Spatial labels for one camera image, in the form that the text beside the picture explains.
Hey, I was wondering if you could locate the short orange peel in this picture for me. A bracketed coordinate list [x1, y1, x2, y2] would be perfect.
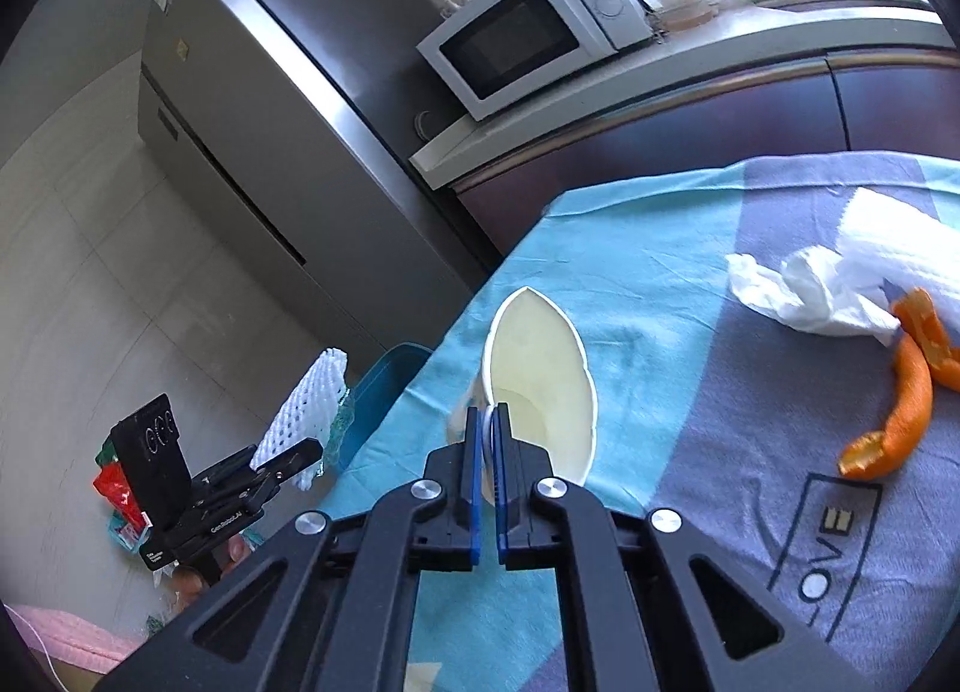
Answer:
[891, 287, 960, 393]

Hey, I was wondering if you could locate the white tissue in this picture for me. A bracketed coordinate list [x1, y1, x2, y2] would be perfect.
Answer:
[726, 246, 901, 348]

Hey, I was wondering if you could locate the blue plastic bin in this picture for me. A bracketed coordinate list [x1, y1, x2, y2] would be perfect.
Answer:
[322, 342, 434, 472]

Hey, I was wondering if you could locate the white foam fruit net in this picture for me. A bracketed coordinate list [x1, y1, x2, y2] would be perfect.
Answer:
[251, 348, 350, 491]

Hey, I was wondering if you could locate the blue grey printed blanket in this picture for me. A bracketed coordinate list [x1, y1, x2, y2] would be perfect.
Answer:
[319, 151, 960, 692]

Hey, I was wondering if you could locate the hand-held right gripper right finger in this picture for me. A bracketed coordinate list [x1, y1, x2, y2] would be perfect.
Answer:
[491, 401, 886, 692]

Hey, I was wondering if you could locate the white microwave oven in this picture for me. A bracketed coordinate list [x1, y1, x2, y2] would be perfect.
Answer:
[416, 0, 653, 124]

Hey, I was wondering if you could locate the brown kitchen cabinet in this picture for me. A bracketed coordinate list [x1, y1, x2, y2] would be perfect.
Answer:
[409, 0, 960, 277]

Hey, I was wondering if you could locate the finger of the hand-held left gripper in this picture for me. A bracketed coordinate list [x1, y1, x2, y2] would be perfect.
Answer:
[196, 445, 260, 487]
[255, 437, 325, 494]

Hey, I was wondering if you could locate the red plastic packet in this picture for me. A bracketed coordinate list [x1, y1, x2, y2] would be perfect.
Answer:
[94, 459, 151, 529]

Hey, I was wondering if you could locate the long orange peel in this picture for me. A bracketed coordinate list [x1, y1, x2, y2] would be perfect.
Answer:
[838, 333, 935, 479]

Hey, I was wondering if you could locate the pink cloth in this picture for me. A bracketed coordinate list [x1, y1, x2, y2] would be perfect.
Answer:
[4, 603, 143, 674]

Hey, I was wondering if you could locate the white crumpled paper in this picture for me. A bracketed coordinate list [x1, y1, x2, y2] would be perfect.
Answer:
[835, 186, 960, 318]

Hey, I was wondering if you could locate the person's left hand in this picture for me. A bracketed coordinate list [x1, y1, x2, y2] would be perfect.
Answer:
[174, 534, 254, 601]

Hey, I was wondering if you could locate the clear green plastic film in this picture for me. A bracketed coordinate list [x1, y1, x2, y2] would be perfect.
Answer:
[321, 392, 355, 477]

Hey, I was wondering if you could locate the grey refrigerator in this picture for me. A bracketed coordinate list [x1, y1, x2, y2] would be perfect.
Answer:
[137, 0, 593, 382]

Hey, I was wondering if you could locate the white paper cup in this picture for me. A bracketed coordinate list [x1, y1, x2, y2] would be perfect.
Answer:
[448, 285, 599, 506]

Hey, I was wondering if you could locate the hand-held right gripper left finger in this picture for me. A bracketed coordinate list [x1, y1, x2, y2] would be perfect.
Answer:
[90, 405, 496, 692]

